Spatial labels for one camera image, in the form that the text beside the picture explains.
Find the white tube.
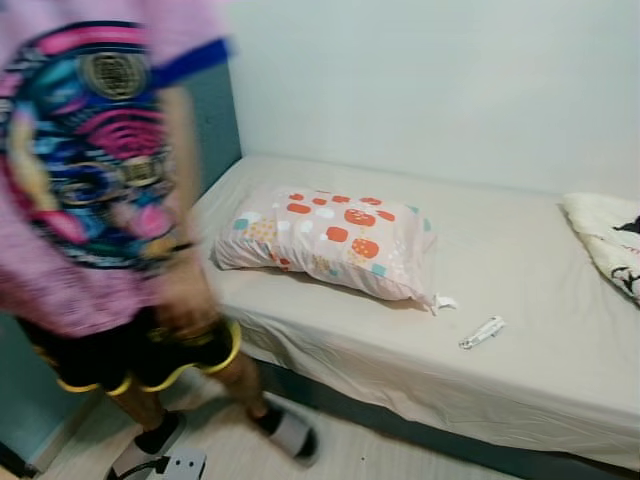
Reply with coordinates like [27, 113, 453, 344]
[459, 316, 507, 351]

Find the bed mattress with beige sheet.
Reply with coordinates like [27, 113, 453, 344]
[190, 152, 640, 471]

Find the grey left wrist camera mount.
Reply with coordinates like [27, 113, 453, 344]
[160, 448, 207, 480]

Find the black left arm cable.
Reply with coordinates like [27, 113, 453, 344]
[118, 455, 169, 480]

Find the pink pillow with orange dots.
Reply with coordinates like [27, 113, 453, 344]
[212, 185, 439, 309]

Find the teal bed base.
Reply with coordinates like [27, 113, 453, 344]
[255, 360, 640, 480]

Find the cream blanket with black print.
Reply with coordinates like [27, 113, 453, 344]
[560, 192, 640, 303]

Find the person in pink shirt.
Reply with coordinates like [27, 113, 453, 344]
[0, 0, 321, 480]

